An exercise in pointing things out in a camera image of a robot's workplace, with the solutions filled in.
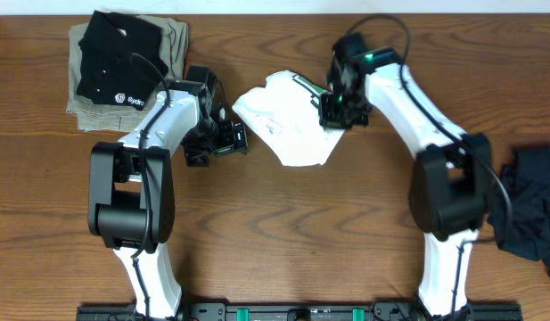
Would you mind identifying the folded khaki garment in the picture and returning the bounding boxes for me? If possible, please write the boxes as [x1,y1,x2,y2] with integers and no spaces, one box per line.
[66,15,189,132]

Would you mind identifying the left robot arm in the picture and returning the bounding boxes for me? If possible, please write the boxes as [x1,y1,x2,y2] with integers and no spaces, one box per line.
[87,78,247,320]

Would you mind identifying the white t-shirt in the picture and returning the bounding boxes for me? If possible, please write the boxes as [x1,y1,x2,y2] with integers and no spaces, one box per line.
[233,70,344,167]

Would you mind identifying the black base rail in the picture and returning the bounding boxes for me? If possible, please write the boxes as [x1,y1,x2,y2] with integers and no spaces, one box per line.
[76,300,524,321]

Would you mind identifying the dark crumpled garment pile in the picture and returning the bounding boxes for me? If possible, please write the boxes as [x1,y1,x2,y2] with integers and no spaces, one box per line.
[488,144,550,277]

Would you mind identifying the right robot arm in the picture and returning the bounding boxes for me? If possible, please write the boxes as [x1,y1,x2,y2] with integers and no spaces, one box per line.
[319,45,492,318]

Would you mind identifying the folded black polo shirt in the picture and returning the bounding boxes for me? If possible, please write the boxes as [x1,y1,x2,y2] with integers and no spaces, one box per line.
[76,11,168,111]

